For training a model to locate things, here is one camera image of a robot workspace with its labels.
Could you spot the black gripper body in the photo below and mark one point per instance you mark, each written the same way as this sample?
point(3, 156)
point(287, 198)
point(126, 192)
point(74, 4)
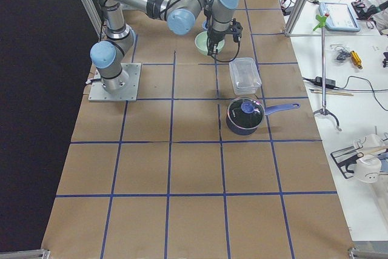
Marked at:
point(214, 35)

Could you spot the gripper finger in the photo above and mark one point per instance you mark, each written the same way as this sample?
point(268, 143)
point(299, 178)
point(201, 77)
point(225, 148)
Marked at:
point(215, 49)
point(209, 47)

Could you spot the green bowl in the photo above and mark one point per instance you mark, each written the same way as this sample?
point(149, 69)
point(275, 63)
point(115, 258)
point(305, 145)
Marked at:
point(201, 43)

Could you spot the blue bowl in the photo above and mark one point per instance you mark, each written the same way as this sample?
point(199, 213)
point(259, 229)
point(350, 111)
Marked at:
point(205, 25)

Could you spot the clear plastic food container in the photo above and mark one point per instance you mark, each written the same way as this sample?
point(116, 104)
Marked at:
point(244, 75)

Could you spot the dark blue saucepan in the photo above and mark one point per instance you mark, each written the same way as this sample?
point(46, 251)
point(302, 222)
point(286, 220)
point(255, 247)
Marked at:
point(244, 114)

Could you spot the silver tripod stand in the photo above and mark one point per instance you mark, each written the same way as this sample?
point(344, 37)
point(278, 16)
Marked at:
point(324, 110)

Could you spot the wooden chopsticks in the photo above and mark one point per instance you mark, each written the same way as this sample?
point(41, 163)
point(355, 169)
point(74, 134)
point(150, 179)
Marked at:
point(330, 92)

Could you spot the black power adapter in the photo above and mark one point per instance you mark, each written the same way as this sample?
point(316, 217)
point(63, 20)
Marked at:
point(329, 83)

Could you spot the blue teach pendant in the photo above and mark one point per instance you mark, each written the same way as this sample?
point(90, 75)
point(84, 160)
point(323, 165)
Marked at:
point(342, 17)

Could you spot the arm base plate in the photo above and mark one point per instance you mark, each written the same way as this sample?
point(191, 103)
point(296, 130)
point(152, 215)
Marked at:
point(122, 88)

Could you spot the yellow handled tool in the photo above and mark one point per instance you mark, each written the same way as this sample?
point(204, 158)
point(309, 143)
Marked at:
point(356, 60)

